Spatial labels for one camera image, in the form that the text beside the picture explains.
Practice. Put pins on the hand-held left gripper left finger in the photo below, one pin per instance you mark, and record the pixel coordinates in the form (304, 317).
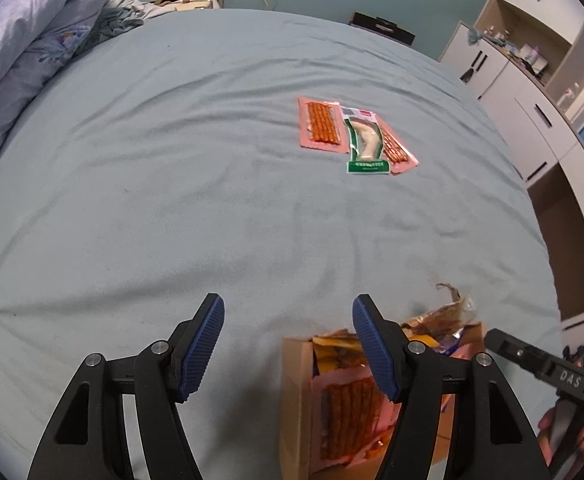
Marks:
(199, 355)

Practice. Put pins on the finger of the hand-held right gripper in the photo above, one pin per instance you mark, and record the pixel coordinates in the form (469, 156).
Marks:
(537, 362)

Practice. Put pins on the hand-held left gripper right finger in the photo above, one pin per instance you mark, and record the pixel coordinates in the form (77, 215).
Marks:
(374, 355)

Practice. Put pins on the orange stick snack packet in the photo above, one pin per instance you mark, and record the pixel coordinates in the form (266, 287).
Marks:
(347, 410)
(397, 152)
(319, 122)

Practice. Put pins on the cardboard box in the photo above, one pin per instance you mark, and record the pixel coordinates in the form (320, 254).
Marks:
(292, 410)

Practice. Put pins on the person's right hand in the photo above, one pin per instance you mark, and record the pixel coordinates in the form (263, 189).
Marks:
(547, 432)

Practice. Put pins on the brown snack packet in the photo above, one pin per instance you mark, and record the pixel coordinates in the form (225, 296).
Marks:
(439, 317)

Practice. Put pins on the green snack packet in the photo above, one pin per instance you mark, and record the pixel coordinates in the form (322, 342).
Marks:
(364, 140)

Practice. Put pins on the white cabinet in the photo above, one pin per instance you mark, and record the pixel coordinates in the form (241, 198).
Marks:
(537, 125)

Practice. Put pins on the white bottle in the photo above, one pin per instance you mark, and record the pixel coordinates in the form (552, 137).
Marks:
(569, 95)

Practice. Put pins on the black hanging item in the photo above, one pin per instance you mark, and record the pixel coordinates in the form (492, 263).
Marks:
(472, 70)

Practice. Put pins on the clutter of small shelf items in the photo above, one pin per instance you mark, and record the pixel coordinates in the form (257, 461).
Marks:
(512, 50)

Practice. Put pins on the black flat box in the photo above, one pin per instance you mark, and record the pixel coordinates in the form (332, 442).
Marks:
(382, 27)

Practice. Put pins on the crumpled green cloth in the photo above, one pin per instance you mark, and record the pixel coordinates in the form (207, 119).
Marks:
(117, 20)

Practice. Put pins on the beige pillow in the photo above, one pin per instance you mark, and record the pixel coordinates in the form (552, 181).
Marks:
(182, 2)

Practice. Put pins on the lavender duvet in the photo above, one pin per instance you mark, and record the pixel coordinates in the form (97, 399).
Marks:
(17, 50)

